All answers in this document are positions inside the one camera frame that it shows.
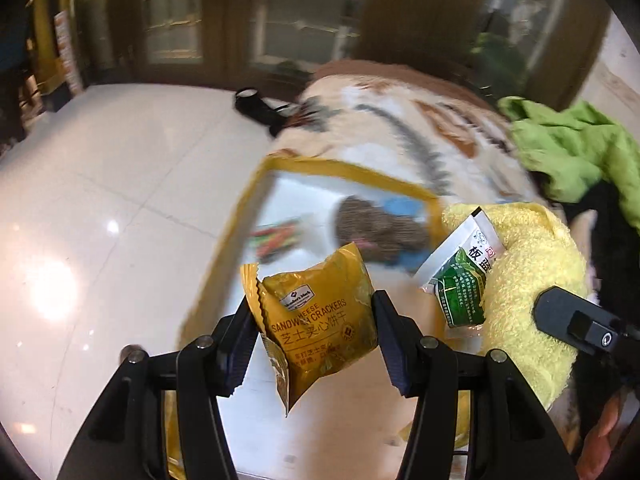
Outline light blue sock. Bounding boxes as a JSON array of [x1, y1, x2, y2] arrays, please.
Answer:
[[382, 197, 432, 271]]

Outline black device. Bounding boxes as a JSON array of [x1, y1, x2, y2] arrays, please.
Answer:
[[234, 87, 296, 137]]

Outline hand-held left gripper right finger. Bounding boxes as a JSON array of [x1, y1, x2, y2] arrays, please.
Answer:
[[372, 290, 581, 480]]

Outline wooden glass door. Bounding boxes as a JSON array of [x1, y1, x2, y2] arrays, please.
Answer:
[[75, 0, 601, 106]]

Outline green white sachet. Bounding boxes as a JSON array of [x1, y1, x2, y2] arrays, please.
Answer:
[[415, 206, 498, 329]]

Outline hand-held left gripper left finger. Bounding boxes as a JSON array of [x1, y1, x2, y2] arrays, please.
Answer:
[[57, 292, 266, 480]]

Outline yellow cracker packet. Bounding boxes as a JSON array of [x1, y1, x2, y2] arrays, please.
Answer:
[[241, 241, 379, 417]]

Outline black cloth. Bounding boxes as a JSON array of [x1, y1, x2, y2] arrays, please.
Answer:
[[565, 180, 640, 480]]

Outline yellow-rimmed white box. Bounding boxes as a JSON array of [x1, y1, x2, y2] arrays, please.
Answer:
[[165, 155, 471, 480]]

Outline green cloth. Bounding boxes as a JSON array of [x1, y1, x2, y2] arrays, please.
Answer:
[[497, 96, 640, 231]]

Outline leaf print blanket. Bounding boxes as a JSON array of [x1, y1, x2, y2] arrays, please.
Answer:
[[265, 59, 601, 411]]

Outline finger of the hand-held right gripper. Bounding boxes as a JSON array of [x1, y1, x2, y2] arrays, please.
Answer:
[[534, 285, 640, 358]]

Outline yellow towel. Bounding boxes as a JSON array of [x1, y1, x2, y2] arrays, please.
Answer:
[[442, 202, 591, 411]]

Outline packets in box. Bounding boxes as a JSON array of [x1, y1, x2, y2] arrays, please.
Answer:
[[250, 217, 306, 263]]

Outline grey fuzzy sock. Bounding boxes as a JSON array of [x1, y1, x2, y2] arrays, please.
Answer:
[[334, 196, 431, 266]]

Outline person's right hand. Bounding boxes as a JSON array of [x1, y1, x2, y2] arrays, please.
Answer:
[[575, 400, 640, 480]]

